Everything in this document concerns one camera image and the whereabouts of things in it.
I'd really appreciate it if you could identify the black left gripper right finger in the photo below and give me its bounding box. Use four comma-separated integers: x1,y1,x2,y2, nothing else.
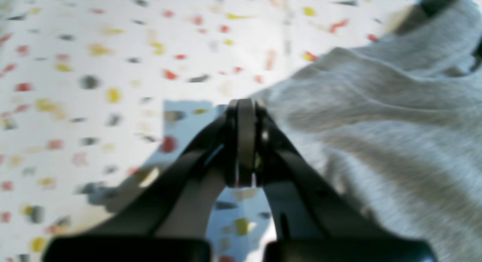
254,101,394,241

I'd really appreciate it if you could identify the grey T-shirt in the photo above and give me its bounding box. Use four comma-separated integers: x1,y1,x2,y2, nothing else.
252,0,482,262

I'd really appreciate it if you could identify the terrazzo pattern tablecloth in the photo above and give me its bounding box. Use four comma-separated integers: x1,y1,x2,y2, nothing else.
1,0,418,262

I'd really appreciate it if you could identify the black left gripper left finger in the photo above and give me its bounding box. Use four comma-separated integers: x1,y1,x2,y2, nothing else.
85,100,241,239

